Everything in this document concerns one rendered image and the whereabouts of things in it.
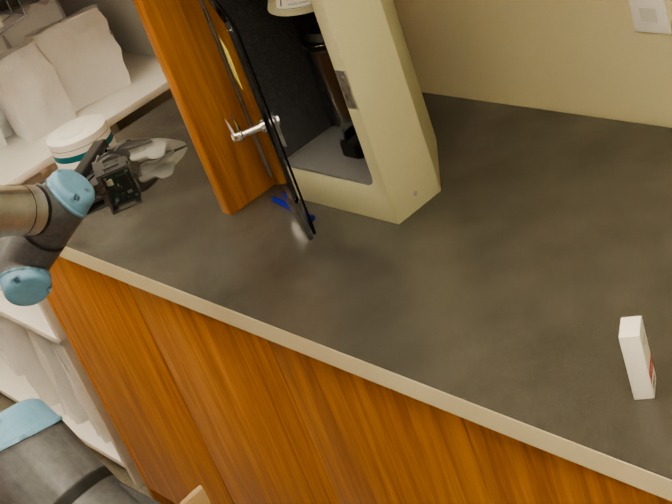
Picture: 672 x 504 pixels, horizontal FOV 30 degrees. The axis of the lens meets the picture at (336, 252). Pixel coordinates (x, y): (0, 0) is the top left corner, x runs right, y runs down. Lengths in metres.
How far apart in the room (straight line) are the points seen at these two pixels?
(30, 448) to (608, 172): 1.08
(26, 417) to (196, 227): 0.97
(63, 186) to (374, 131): 0.52
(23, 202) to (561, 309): 0.78
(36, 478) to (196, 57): 1.04
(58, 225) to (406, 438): 0.62
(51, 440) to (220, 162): 0.98
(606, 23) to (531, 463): 0.82
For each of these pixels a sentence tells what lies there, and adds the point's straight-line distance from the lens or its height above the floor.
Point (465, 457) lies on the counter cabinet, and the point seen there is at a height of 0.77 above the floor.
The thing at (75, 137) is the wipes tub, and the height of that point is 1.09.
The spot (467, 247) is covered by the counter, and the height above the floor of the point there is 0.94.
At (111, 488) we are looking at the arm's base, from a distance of 1.47.
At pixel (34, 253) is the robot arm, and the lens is 1.93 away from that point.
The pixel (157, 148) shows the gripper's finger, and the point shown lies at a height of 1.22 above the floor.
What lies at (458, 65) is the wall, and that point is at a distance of 2.51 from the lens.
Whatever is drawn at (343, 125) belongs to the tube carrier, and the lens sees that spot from 2.20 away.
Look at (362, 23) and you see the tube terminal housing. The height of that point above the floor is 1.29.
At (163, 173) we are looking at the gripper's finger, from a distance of 2.04.
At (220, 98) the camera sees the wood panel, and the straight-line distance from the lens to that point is 2.32.
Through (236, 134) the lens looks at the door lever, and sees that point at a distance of 2.01.
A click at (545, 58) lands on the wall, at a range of 2.35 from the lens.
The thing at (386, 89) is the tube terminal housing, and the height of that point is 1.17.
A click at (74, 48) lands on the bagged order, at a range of 3.22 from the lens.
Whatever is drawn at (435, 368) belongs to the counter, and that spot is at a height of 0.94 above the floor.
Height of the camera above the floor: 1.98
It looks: 29 degrees down
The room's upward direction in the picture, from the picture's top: 21 degrees counter-clockwise
